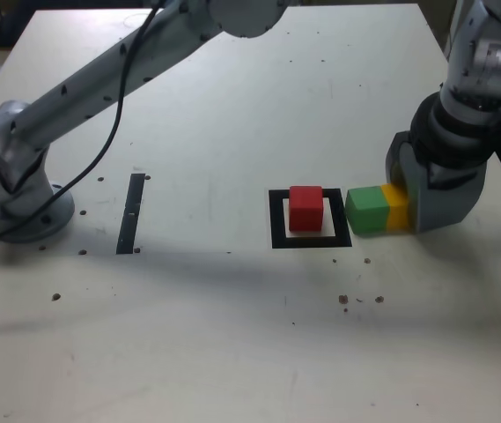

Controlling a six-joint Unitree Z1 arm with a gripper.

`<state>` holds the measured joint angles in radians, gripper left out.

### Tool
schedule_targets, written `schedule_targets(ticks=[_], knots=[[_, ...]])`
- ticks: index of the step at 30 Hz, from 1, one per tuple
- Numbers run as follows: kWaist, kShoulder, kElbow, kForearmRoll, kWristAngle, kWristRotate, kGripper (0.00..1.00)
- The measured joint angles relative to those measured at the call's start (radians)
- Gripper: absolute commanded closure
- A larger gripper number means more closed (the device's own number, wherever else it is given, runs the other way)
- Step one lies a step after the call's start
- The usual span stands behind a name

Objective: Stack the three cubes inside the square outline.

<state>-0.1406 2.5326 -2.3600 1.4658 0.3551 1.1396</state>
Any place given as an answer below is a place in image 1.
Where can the black tape strip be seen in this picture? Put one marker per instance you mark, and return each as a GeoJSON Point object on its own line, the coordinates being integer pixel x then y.
{"type": "Point", "coordinates": [130, 211]}

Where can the green cube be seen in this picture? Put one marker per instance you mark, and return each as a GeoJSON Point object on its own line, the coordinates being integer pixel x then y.
{"type": "Point", "coordinates": [366, 213]}

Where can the black tape square outline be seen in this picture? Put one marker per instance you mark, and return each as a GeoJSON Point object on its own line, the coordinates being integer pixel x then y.
{"type": "Point", "coordinates": [276, 224]}

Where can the yellow cube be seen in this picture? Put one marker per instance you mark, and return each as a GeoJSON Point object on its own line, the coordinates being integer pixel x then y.
{"type": "Point", "coordinates": [395, 211]}

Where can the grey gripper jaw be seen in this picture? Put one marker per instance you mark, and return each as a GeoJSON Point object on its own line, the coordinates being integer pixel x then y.
{"type": "Point", "coordinates": [393, 154]}
{"type": "Point", "coordinates": [448, 202]}

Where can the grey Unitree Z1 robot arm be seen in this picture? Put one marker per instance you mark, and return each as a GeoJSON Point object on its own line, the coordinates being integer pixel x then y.
{"type": "Point", "coordinates": [78, 97]}

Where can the red cube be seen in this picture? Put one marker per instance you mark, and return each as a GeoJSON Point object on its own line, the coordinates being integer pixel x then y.
{"type": "Point", "coordinates": [305, 211]}

